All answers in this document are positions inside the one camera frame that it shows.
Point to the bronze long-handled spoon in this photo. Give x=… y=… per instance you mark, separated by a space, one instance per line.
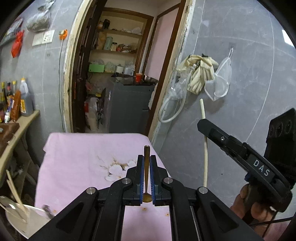
x=146 y=196

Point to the pink floral table cloth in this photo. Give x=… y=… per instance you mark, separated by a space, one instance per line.
x=74 y=162

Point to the beige kitchen counter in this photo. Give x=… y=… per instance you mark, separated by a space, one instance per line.
x=19 y=138

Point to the grey wall shelf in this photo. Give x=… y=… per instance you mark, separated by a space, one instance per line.
x=11 y=33

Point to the wooden pantry shelf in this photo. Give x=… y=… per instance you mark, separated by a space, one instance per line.
x=119 y=41

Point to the white plastic utensil caddy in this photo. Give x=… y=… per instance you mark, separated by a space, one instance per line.
x=29 y=224

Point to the red cup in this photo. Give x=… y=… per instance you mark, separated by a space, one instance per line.
x=138 y=77

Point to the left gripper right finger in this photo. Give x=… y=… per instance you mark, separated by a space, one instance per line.
x=162 y=186

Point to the red plastic bag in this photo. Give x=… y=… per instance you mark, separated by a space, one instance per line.
x=17 y=45

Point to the white wall switch socket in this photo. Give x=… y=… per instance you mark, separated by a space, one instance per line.
x=43 y=38

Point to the orange spice bag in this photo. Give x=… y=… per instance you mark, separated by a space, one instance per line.
x=15 y=111

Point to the steel spoon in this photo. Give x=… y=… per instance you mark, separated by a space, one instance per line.
x=9 y=206

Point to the clear bag of dried goods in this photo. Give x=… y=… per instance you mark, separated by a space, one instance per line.
x=40 y=21

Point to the large dark vinegar jug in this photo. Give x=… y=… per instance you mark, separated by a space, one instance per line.
x=26 y=100

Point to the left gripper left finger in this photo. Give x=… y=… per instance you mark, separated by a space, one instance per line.
x=133 y=184

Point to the dark grey cabinet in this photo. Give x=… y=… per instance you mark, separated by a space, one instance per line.
x=126 y=107

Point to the wooden cutting board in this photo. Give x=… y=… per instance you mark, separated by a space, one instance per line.
x=7 y=132

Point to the orange wall hook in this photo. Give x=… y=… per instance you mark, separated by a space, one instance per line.
x=63 y=34

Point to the steel fork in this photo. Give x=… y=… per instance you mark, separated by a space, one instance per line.
x=48 y=211

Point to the person's right hand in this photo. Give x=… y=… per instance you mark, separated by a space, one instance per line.
x=258 y=212

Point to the pale chopstick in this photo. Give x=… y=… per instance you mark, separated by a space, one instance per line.
x=15 y=194
x=205 y=178

